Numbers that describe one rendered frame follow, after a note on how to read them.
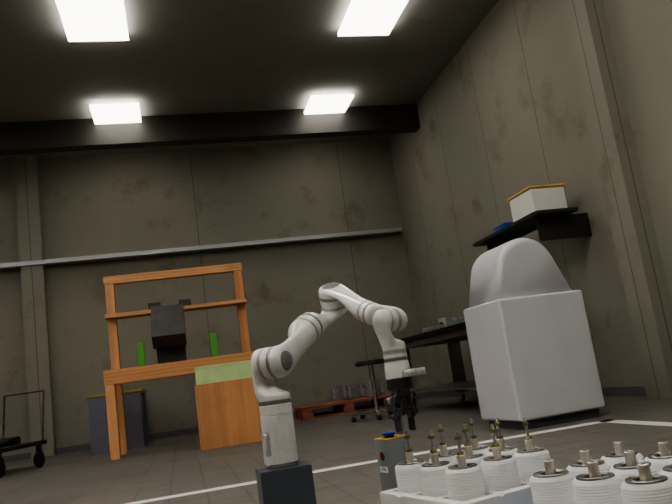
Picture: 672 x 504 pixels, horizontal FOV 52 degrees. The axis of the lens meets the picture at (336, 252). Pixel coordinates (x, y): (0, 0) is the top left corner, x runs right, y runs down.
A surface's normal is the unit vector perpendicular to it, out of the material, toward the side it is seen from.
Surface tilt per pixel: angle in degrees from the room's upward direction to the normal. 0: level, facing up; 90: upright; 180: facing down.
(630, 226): 90
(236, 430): 90
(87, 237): 90
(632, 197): 90
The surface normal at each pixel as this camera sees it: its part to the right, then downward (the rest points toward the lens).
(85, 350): 0.22, -0.20
